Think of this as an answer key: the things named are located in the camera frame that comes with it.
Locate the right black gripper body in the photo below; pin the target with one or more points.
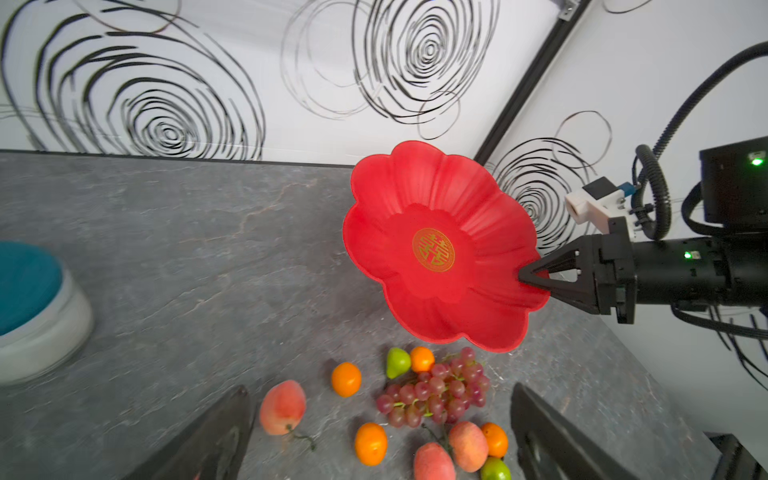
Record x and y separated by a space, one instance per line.
607 266

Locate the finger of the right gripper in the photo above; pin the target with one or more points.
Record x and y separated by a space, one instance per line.
580 294
578 255

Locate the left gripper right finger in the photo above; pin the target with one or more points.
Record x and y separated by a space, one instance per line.
551 447

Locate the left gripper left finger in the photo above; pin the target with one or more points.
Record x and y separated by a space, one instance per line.
213 446

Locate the fake peach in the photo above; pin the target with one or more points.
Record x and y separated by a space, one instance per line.
432 462
469 446
282 409

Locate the purple fake grape bunch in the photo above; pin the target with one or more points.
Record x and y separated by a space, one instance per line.
454 385

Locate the red flower-shaped fruit bowl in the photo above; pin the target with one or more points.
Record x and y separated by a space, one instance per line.
446 244

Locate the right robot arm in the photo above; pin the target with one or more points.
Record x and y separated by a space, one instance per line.
706 259

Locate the fake orange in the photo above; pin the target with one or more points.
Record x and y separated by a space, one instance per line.
497 440
422 359
346 379
371 444

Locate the green fake lime right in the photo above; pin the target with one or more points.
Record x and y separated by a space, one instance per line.
495 469

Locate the fake orange upper left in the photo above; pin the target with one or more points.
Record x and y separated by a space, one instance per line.
346 379

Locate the fake orange upper right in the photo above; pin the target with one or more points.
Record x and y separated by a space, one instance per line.
422 359

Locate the fake orange middle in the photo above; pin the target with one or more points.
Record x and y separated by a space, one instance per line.
371 444

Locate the green fake pear upper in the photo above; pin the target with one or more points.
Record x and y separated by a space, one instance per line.
398 362

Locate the white mug with teal lid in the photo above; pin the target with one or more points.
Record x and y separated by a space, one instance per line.
45 315

